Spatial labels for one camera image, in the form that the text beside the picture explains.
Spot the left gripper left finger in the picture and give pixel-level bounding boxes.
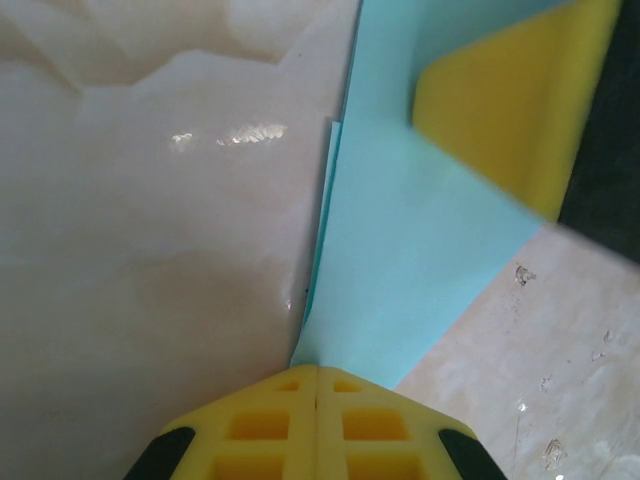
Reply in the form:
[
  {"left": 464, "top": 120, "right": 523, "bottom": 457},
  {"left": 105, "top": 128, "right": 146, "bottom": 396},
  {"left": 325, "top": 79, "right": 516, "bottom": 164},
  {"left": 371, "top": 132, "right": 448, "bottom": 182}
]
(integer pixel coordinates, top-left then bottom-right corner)
[{"left": 127, "top": 364, "right": 319, "bottom": 480}]

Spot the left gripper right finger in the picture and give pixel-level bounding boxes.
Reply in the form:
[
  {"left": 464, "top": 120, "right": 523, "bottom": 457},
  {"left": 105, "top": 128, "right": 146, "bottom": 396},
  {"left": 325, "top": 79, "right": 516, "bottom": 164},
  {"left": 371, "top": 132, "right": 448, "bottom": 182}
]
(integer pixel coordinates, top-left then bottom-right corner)
[{"left": 316, "top": 364, "right": 507, "bottom": 480}]

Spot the light blue cloth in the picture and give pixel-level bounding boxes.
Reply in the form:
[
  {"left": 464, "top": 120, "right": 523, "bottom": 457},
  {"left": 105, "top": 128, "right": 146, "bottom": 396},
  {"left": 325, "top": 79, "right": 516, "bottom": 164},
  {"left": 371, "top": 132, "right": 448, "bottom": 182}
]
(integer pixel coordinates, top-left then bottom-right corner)
[{"left": 288, "top": 0, "right": 619, "bottom": 392}]

